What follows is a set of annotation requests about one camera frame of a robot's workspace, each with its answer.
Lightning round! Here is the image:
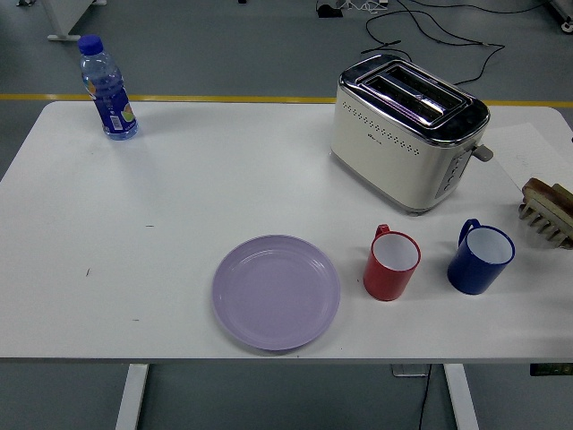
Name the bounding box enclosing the clear blue-label water bottle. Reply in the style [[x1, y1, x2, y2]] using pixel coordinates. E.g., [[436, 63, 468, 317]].
[[77, 34, 140, 142]]

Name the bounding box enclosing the red mug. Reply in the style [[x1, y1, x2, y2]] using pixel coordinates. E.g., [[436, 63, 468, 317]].
[[363, 223, 423, 303]]

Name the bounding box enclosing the blue mug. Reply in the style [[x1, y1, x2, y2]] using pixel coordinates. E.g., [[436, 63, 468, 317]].
[[447, 218, 517, 296]]

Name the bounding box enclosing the purple plastic plate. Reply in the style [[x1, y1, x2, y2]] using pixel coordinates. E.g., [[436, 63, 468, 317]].
[[210, 234, 342, 352]]

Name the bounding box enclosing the cream and chrome toaster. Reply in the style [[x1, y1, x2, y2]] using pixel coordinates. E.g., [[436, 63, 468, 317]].
[[329, 53, 495, 217]]

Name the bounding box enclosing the thin black hanging cable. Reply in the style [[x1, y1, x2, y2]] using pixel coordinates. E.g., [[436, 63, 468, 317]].
[[418, 365, 433, 430]]

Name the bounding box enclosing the bread slice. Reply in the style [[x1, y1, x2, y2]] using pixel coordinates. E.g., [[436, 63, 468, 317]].
[[521, 176, 573, 216]]

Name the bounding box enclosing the short black floor cable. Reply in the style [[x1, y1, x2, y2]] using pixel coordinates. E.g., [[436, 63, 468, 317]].
[[361, 13, 415, 62]]

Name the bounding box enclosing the white furniture base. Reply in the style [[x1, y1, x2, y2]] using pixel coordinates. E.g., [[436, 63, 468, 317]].
[[548, 0, 573, 32]]

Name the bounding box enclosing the white table leg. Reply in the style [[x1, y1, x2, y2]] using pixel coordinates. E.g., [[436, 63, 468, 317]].
[[115, 363, 150, 430], [442, 363, 481, 430]]

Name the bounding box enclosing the grey under-table bracket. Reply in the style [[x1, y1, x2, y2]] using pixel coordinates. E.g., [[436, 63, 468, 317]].
[[390, 363, 432, 378]]

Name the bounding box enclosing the white paper sheet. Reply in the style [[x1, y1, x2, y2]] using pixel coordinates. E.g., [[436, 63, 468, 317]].
[[487, 123, 573, 198]]

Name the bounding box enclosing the silver metal toast rack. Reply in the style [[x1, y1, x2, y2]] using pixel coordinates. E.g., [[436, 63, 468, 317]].
[[517, 196, 573, 251]]

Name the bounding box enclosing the black under-table control box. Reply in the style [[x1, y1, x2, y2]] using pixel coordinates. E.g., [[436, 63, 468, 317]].
[[530, 363, 573, 376]]

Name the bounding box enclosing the long black floor cable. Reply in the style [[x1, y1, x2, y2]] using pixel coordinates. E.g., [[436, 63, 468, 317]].
[[393, 0, 507, 86]]

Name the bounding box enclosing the white furniture foot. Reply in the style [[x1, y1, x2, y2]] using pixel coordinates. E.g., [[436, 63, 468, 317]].
[[47, 0, 108, 42]]

